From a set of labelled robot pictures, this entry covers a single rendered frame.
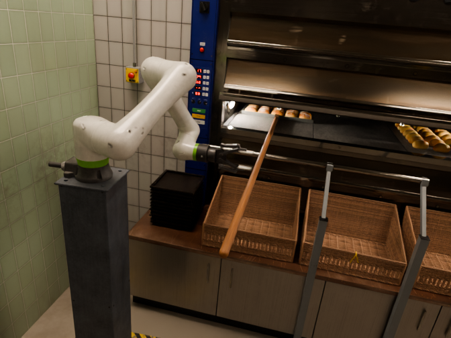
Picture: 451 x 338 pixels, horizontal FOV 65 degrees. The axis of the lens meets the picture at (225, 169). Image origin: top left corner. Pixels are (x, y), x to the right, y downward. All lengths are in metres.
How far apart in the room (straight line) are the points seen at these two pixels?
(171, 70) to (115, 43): 1.09
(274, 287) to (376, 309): 0.57
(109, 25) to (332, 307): 2.22
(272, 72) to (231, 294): 1.39
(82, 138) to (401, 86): 1.74
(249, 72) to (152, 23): 0.68
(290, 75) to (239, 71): 0.32
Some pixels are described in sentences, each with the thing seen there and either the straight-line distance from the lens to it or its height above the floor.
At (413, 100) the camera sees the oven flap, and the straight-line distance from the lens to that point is 2.32.
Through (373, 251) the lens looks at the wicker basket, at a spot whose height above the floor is 0.59.
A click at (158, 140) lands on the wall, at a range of 2.54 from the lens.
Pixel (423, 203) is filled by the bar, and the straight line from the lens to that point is 2.04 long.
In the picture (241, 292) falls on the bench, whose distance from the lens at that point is 2.25.
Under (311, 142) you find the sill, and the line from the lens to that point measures 2.32.
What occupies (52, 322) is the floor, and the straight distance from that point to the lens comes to 2.64.
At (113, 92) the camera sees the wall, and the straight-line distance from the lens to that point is 2.61.
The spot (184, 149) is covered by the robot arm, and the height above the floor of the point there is 1.22.
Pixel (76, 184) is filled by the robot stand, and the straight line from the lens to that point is 1.49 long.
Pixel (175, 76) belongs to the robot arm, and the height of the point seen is 1.61.
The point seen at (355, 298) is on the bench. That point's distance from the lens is 2.21.
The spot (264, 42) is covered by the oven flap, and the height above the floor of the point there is 1.74.
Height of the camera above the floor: 1.84
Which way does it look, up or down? 23 degrees down
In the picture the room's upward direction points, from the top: 5 degrees clockwise
